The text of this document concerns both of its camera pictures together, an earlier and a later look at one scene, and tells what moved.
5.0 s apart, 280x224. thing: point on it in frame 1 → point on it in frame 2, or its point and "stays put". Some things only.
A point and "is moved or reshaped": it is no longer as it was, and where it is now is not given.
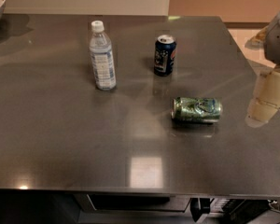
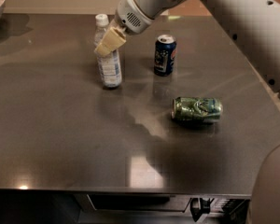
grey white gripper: [278, 40] → [130, 15]
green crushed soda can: [206, 109] stays put
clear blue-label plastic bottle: [102, 58] is moved or reshaped
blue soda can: [165, 51] stays put
